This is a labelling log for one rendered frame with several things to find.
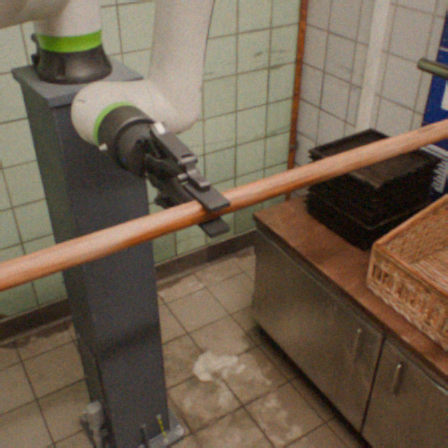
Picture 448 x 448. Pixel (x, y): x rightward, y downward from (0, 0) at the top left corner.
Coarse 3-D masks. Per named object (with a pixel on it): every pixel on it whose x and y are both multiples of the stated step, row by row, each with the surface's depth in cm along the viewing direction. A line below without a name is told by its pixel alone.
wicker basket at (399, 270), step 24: (432, 216) 148; (384, 240) 141; (408, 240) 148; (432, 240) 155; (384, 264) 139; (408, 264) 154; (432, 264) 156; (384, 288) 142; (408, 288) 134; (432, 288) 127; (408, 312) 137; (432, 312) 130; (432, 336) 132
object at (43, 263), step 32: (320, 160) 76; (352, 160) 77; (224, 192) 69; (256, 192) 70; (288, 192) 73; (128, 224) 63; (160, 224) 64; (192, 224) 67; (32, 256) 58; (64, 256) 59; (96, 256) 61; (0, 288) 57
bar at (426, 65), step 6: (420, 60) 126; (426, 60) 125; (432, 60) 124; (420, 66) 126; (426, 66) 124; (432, 66) 123; (438, 66) 122; (444, 66) 121; (426, 72) 125; (432, 72) 124; (438, 72) 122; (444, 72) 121; (444, 78) 122
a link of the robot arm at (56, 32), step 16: (48, 0) 92; (64, 0) 95; (80, 0) 98; (96, 0) 101; (48, 16) 97; (64, 16) 98; (80, 16) 99; (96, 16) 102; (48, 32) 100; (64, 32) 99; (80, 32) 100; (96, 32) 103; (48, 48) 102; (64, 48) 101; (80, 48) 102
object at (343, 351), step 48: (288, 240) 167; (336, 240) 167; (288, 288) 176; (336, 288) 151; (288, 336) 186; (336, 336) 160; (384, 336) 142; (336, 384) 168; (384, 384) 147; (432, 384) 130; (384, 432) 154; (432, 432) 135
